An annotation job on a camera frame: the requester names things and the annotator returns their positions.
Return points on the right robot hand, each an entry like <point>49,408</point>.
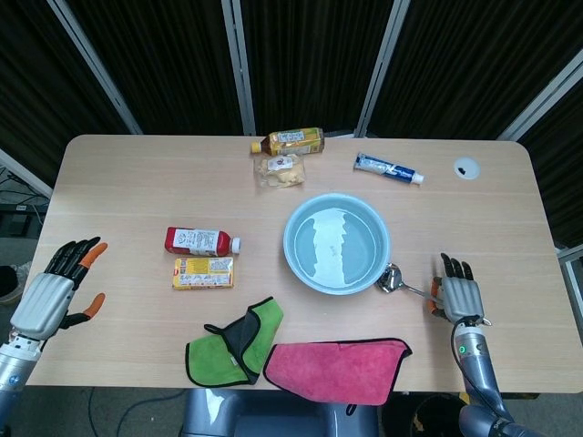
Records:
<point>462,298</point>

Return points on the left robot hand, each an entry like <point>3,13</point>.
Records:
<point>43,300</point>

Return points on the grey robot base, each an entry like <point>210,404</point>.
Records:
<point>273,414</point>

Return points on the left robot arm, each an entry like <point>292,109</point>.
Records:
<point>13,364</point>

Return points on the light blue bowl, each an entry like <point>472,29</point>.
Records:
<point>300,241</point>

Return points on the black trash bin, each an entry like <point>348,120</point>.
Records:
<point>437,414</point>

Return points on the pink cloth black trim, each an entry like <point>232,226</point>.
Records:
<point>337,368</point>

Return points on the blue white toothpaste tube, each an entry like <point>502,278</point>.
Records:
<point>382,166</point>

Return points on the yellow printed carton box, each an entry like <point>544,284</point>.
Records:
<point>202,273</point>

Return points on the red juice bottle white cap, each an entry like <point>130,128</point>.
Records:
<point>196,241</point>

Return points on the green cloth grey lining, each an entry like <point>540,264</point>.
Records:
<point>205,359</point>

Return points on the bread in clear bag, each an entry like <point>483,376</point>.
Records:
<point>282,173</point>

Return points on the yellow tea bottle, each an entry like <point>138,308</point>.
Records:
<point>296,141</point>

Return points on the grey partition frame post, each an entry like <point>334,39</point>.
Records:
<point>241,68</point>
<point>542,100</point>
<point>23,173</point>
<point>95,68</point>
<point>380,68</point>

